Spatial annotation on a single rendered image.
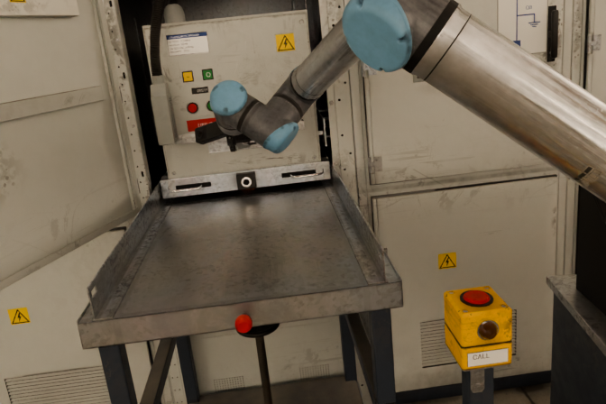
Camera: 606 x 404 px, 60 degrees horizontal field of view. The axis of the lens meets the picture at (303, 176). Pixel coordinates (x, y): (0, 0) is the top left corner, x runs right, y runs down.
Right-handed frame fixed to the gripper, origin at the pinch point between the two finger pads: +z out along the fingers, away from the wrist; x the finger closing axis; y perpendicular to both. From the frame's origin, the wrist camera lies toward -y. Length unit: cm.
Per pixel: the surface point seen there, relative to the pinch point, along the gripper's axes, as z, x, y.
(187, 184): 9.6, -8.1, -16.5
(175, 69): -7.1, 23.4, -14.7
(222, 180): 9.6, -8.2, -5.4
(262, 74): -5.3, 19.8, 11.3
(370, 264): -43, -44, 28
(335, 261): -38, -42, 22
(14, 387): 36, -63, -82
